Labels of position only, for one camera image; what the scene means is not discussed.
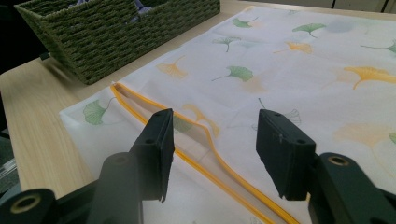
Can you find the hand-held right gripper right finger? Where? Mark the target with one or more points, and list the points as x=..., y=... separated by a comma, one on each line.
x=285, y=161

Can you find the purple cloth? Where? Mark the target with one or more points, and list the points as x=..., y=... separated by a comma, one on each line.
x=141, y=9

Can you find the green woven basket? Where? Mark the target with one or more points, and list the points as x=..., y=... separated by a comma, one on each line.
x=102, y=43

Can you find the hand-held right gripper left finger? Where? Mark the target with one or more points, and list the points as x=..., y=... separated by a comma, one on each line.
x=157, y=149

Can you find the white leaf-print laundry bag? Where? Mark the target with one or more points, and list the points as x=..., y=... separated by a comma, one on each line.
x=280, y=77

